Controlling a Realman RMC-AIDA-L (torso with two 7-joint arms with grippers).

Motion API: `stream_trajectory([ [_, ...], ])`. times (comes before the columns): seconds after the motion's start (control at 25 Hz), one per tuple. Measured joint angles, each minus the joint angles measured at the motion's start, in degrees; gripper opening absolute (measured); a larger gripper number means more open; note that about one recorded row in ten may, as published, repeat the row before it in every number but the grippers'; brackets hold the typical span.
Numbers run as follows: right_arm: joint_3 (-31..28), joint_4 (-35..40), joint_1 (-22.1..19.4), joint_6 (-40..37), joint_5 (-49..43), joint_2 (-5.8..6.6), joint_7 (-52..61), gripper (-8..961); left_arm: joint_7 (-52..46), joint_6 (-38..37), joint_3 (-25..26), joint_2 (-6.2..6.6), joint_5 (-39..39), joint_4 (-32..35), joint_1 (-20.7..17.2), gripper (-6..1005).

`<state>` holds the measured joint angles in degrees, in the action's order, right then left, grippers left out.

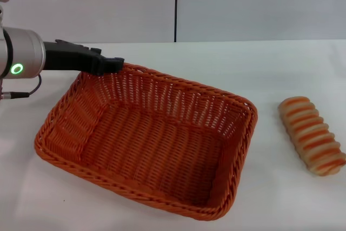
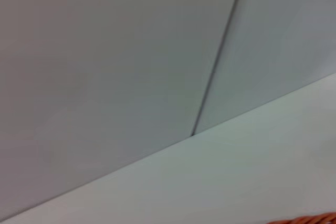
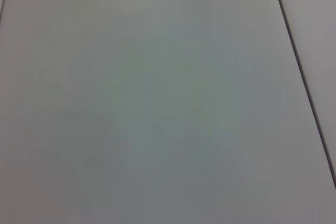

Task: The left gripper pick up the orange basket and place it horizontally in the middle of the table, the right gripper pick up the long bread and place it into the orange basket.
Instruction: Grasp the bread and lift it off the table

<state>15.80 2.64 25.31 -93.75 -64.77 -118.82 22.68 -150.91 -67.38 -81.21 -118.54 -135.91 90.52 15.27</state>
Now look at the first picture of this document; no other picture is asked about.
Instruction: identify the black cable with plug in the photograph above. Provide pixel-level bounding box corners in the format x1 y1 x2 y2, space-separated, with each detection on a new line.
0 74 43 99

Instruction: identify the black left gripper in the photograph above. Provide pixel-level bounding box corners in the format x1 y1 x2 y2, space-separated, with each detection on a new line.
43 39 125 76

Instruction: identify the striped spiral bread roll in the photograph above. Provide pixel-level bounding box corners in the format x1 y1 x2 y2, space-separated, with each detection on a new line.
278 96 346 176

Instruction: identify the orange woven plastic basket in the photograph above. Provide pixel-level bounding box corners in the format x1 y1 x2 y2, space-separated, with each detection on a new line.
34 63 258 220

